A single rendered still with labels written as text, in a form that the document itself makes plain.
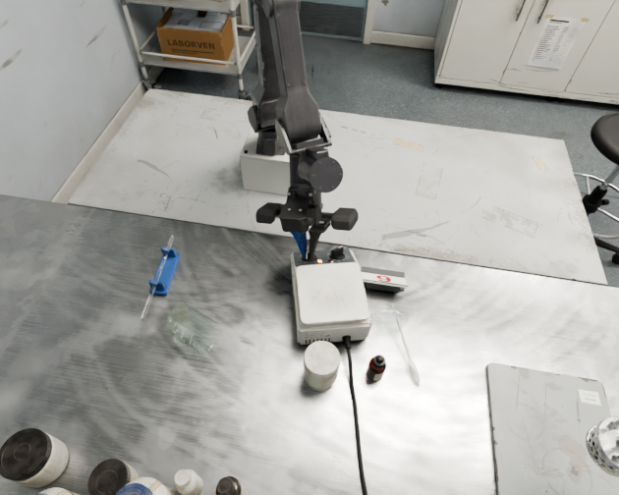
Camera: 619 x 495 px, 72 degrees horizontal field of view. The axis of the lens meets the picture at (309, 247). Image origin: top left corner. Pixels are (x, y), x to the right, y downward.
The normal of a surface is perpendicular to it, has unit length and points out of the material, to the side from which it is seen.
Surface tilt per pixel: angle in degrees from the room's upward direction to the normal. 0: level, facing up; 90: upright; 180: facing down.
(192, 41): 91
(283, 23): 65
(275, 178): 90
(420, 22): 90
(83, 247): 0
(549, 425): 0
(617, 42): 90
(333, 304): 0
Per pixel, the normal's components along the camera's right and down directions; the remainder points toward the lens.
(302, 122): 0.32, 0.25
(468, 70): -0.17, 0.78
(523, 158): 0.03, -0.61
